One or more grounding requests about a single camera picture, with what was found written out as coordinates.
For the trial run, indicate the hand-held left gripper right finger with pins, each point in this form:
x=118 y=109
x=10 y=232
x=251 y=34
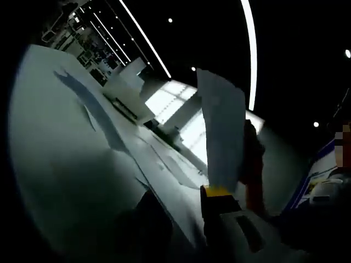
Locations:
x=219 y=202

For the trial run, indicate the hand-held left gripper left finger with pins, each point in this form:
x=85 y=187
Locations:
x=148 y=233

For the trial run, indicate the pile of white printing papers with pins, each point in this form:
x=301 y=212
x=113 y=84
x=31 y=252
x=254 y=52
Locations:
x=164 y=175

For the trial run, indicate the single white paper sheet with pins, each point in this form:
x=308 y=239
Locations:
x=222 y=131

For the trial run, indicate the wide bright window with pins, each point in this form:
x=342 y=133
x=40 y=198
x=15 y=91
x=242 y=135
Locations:
x=194 y=142

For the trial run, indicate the white worn neck device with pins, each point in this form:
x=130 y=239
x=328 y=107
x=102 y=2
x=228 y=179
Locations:
x=326 y=189

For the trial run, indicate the narrow bright window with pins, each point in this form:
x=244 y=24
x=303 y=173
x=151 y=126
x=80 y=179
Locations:
x=161 y=101

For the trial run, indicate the white printer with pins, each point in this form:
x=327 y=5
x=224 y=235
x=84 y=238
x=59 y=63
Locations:
x=123 y=90

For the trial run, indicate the white ceiling light strip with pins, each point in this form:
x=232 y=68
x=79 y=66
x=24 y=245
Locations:
x=253 y=54
x=164 y=68

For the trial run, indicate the row of office desks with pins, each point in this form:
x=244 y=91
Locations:
x=87 y=52

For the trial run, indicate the blue framed wall poster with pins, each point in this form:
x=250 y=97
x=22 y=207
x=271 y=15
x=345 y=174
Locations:
x=321 y=170

